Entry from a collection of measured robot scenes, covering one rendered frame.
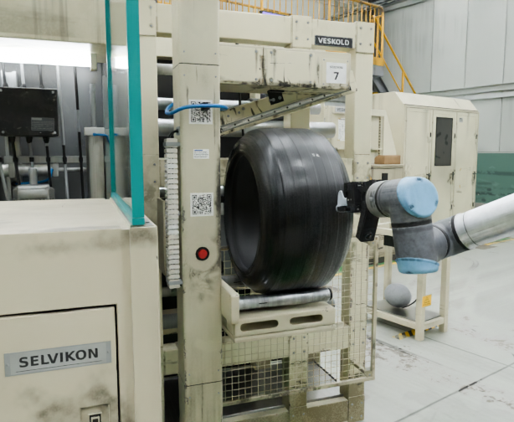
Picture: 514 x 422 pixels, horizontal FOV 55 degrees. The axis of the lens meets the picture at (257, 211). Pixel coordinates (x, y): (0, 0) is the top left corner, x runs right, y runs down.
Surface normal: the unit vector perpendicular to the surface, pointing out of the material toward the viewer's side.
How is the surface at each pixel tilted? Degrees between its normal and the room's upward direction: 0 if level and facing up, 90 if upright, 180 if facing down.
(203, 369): 90
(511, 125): 90
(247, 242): 56
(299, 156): 49
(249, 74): 90
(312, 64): 90
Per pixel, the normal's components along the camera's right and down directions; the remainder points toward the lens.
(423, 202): 0.32, -0.11
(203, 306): 0.33, 0.11
